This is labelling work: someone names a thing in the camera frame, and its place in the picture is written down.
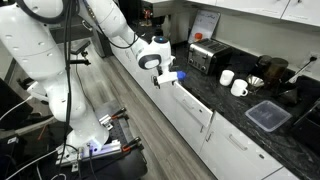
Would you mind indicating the white rod with black tip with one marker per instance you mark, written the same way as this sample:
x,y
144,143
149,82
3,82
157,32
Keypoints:
x,y
301,70

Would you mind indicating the white upper cabinets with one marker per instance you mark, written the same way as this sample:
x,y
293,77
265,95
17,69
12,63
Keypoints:
x,y
253,6

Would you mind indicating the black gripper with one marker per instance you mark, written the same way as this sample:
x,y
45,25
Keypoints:
x,y
156,82

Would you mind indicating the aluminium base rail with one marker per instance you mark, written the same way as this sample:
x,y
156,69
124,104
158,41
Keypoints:
x,y
103,150

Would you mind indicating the white drawer wooden inside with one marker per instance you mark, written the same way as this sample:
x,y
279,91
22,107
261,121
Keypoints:
x,y
191,103

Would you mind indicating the black controller box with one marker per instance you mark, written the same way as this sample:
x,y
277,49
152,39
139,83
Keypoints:
x,y
20,156

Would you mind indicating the dark brown glass jar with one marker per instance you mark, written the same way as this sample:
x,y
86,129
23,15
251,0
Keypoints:
x,y
276,71
263,65

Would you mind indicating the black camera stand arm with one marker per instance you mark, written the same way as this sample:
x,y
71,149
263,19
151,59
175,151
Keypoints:
x,y
81,62

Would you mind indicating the black steel coffee maker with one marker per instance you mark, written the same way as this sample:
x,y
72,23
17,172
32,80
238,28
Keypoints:
x,y
178,26

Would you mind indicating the handwritten whiteboard sign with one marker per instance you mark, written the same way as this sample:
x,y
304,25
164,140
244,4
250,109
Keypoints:
x,y
205,23

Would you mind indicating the clear plastic container lid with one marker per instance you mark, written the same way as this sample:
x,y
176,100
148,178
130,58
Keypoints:
x,y
268,115

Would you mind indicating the stainless steel toaster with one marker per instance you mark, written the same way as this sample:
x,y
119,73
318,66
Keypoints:
x,y
206,55

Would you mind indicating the black kettle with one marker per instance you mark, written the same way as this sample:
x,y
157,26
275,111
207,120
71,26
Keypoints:
x,y
286,95

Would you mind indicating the white cabinet door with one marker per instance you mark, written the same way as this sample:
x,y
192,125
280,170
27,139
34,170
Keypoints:
x,y
186,130

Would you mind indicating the white base cabinet run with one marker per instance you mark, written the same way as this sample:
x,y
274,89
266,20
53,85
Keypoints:
x,y
186,133

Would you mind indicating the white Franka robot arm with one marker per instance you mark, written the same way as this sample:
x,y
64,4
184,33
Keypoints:
x,y
33,43

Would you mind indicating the black bag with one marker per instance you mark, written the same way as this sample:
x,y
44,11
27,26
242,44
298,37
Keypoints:
x,y
13,111

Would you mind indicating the black stand camera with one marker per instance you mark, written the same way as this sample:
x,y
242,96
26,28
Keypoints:
x,y
81,47

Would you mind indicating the orange lid creamer jar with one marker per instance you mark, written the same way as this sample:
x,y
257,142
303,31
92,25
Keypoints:
x,y
198,36

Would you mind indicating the white ceramic mug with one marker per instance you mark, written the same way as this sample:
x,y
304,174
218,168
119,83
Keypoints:
x,y
238,88
226,77

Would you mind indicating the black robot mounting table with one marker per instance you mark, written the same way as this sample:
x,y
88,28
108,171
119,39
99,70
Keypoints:
x,y
133,166

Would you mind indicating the metal pour-over dripper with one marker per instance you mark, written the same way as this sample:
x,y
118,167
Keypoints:
x,y
255,81

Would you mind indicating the steel coffee carafe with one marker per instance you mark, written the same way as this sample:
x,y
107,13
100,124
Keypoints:
x,y
160,30

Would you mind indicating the silver metal bracket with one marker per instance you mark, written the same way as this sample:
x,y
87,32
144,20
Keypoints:
x,y
106,121

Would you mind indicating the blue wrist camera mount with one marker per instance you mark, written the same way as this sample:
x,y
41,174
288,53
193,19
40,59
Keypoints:
x,y
181,75

